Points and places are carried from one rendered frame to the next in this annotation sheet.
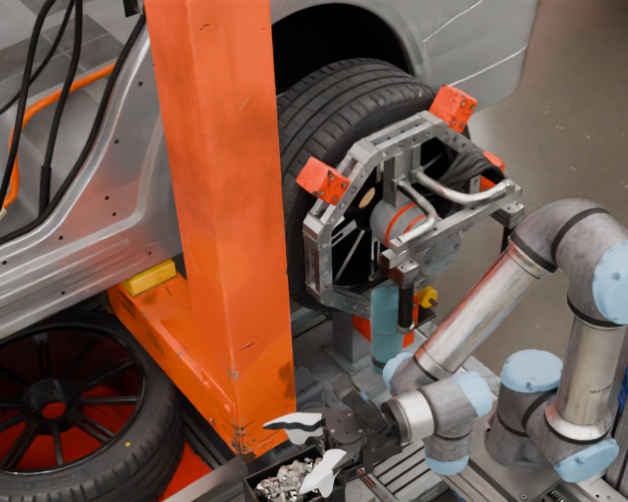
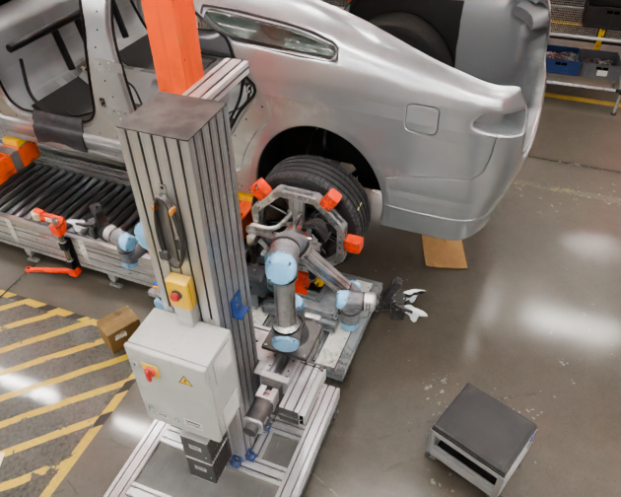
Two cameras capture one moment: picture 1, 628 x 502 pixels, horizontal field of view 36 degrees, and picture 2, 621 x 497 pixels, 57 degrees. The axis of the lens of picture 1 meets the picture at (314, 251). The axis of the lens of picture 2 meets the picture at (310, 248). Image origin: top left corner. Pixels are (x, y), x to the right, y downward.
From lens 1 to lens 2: 248 cm
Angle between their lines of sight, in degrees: 43
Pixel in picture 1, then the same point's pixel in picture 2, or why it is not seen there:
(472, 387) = (122, 238)
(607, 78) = not seen: outside the picture
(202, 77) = not seen: hidden behind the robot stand
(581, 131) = (590, 324)
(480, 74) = (426, 216)
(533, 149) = (549, 311)
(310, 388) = (257, 276)
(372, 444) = (99, 232)
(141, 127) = (244, 136)
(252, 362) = not seen: hidden behind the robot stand
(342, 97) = (297, 167)
